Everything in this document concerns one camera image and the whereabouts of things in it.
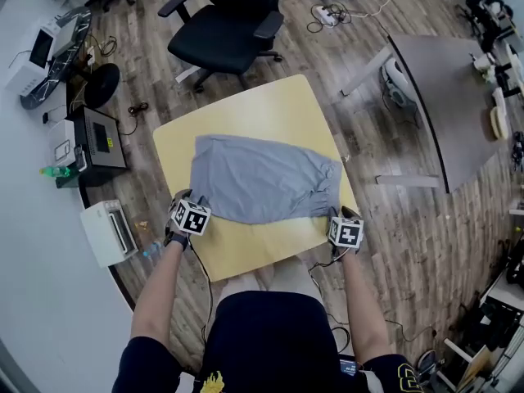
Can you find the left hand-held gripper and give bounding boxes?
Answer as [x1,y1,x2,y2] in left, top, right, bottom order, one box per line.
[169,188,212,237]

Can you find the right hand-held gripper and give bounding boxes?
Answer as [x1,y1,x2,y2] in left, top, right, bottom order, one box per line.
[326,205,365,261]

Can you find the grey shorts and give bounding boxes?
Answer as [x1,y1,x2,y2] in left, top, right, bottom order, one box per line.
[188,133,344,225]

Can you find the person's right forearm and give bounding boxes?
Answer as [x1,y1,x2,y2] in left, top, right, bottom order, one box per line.
[339,246,393,364]

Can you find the person's left forearm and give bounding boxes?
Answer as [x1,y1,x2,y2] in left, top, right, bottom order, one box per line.
[130,239,189,350]

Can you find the person's left hand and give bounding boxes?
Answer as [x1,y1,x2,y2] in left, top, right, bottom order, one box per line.
[167,210,186,237]

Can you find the black wristwatch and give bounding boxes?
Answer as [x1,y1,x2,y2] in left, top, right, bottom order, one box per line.
[163,231,190,252]

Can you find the person's beige trousers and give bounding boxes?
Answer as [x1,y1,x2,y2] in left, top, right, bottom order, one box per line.
[219,258,324,306]

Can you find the white toaster oven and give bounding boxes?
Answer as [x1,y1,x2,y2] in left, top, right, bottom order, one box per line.
[79,198,139,269]

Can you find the black box appliance with screen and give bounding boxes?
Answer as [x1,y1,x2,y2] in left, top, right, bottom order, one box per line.
[67,105,128,170]

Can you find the yellow square table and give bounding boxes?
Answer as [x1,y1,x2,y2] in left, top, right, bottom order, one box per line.
[152,74,361,282]

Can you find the grey remote control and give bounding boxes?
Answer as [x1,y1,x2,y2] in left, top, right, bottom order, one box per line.
[73,145,88,174]

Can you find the white paper strip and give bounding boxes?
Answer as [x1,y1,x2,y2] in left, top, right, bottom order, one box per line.
[174,65,201,84]

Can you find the green plastic bottle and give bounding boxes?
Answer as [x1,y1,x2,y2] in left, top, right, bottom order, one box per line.
[38,165,71,178]

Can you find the white rounded device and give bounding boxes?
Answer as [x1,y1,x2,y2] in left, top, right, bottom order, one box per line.
[380,57,418,108]

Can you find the white cardboard box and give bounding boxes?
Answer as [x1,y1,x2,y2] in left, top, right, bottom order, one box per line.
[47,119,78,167]

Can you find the black round table base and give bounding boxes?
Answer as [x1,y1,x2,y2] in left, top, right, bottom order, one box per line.
[84,62,121,110]

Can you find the person's navy shirt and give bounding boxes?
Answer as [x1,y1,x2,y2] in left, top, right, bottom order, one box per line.
[111,291,425,393]

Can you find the dark grey desk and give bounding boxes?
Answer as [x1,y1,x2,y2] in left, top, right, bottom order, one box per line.
[340,34,521,194]

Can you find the blue screen tablet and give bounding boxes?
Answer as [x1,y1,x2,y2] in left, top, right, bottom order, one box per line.
[338,356,359,378]

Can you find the beige stacked rolls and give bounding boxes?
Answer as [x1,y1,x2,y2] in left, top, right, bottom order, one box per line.
[490,106,509,141]

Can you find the black marble round table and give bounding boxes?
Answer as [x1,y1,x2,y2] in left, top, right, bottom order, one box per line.
[19,6,93,111]

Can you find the white power strip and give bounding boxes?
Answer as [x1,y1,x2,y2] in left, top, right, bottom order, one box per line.
[314,4,341,27]

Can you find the white cup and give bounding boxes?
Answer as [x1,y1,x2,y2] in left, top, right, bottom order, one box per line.
[469,52,497,73]

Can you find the white microwave oven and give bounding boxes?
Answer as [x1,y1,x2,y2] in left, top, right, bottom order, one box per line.
[4,16,62,97]

